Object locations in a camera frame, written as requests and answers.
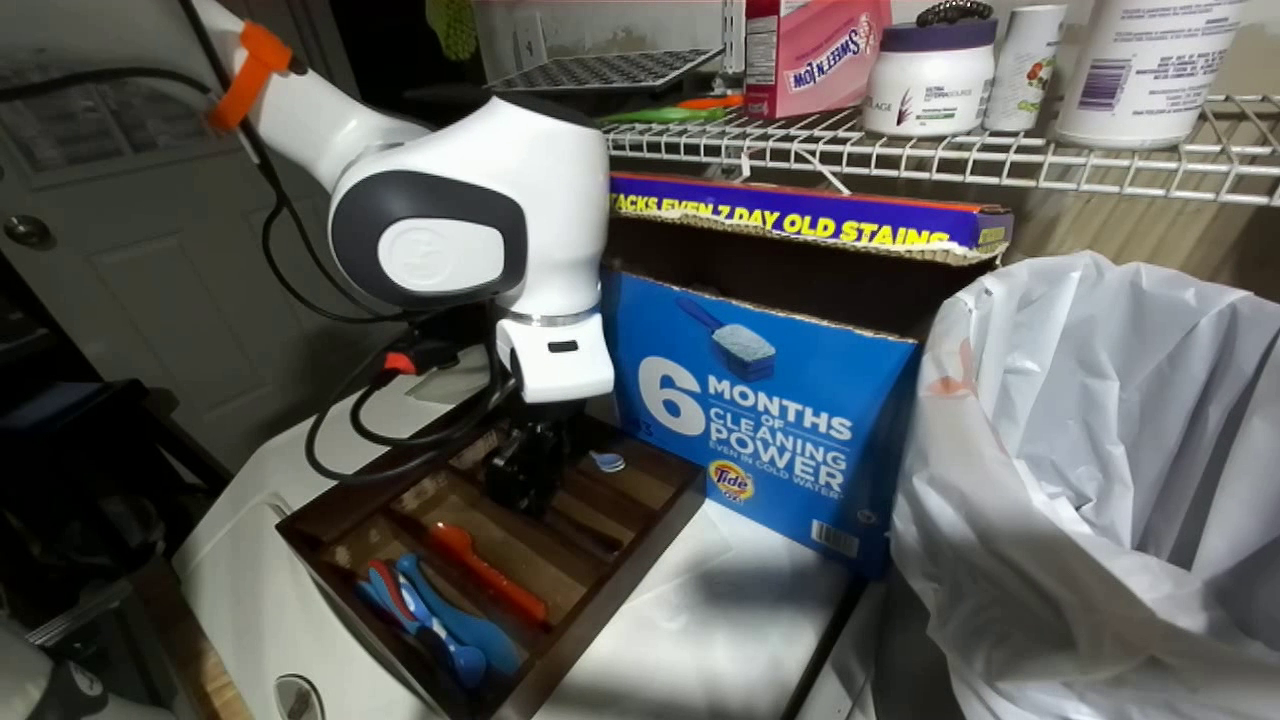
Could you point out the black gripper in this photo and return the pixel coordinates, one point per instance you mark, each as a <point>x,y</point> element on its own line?
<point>524,435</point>

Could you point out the orange plastic spoon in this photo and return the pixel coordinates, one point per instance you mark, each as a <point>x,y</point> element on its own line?
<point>494,579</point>

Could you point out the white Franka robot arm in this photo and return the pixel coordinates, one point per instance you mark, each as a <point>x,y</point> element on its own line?
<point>561,201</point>

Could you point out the brown wooden cutlery rack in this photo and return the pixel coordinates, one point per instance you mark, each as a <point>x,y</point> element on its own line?
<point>600,561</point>

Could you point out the blue plastic spoon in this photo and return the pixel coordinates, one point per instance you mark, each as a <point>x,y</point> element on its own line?
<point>385,597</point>
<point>466,647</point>

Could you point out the orange blue detergent box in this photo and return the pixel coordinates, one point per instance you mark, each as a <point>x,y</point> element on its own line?
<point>787,426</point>

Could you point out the round grey washer cap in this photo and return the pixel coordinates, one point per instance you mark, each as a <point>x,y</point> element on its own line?
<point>296,698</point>

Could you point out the light wooden plank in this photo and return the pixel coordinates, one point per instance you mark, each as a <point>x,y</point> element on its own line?
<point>222,687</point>

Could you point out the flat orange green item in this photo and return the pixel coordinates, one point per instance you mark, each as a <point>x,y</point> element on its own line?
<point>695,106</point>

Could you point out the grey grid tray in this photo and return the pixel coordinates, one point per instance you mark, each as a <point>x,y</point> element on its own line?
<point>600,65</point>

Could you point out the black bulky equipment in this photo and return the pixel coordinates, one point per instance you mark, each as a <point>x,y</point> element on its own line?
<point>67,504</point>

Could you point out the grey panel door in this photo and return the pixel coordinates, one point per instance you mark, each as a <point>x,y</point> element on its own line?
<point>106,266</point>

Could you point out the pink cardboard box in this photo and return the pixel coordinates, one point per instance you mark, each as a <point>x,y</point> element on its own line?
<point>823,62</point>

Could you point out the trash bin with white liner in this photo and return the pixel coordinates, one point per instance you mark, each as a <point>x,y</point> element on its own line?
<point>1093,466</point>

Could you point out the white jar with dark lid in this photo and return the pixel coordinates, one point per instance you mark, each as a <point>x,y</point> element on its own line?
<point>924,84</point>

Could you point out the round door knob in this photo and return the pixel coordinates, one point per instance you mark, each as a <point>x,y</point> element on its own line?
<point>24,233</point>

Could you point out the white printed bottle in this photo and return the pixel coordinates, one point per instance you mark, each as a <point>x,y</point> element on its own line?
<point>1025,65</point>

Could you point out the large round tub container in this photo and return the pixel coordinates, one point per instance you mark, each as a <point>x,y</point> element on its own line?
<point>1146,83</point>

